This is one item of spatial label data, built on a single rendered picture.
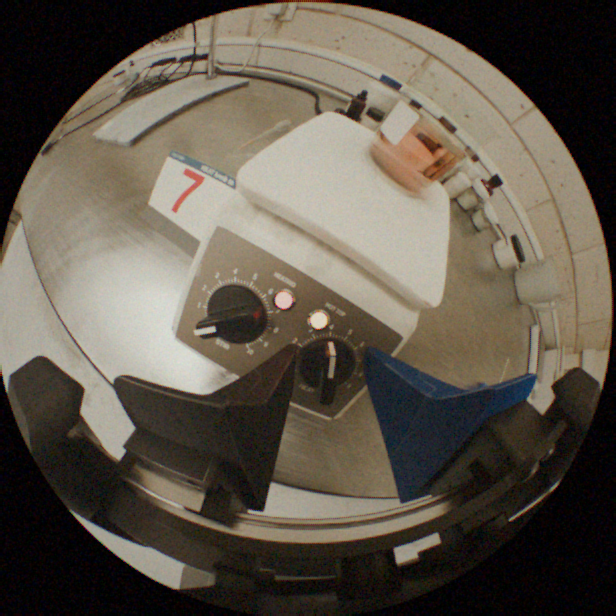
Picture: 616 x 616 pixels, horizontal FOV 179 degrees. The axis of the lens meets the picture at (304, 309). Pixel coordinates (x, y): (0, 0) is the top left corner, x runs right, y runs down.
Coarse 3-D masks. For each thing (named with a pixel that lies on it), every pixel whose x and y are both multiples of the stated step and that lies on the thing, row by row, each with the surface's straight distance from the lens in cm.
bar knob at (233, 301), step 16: (224, 288) 10; (240, 288) 10; (208, 304) 11; (224, 304) 10; (240, 304) 10; (256, 304) 10; (208, 320) 9; (224, 320) 9; (240, 320) 9; (256, 320) 8; (208, 336) 10; (224, 336) 11; (240, 336) 10; (256, 336) 10
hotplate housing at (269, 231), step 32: (224, 224) 10; (256, 224) 10; (288, 224) 10; (288, 256) 9; (320, 256) 10; (352, 288) 10; (384, 288) 11; (384, 320) 11; (416, 320) 12; (320, 416) 15
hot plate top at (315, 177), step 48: (288, 144) 12; (336, 144) 13; (240, 192) 9; (288, 192) 9; (336, 192) 10; (384, 192) 12; (432, 192) 16; (336, 240) 8; (384, 240) 9; (432, 240) 12; (432, 288) 11
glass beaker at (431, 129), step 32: (416, 96) 11; (448, 96) 11; (384, 128) 12; (416, 128) 11; (448, 128) 11; (480, 128) 11; (384, 160) 12; (416, 160) 11; (448, 160) 12; (416, 192) 13
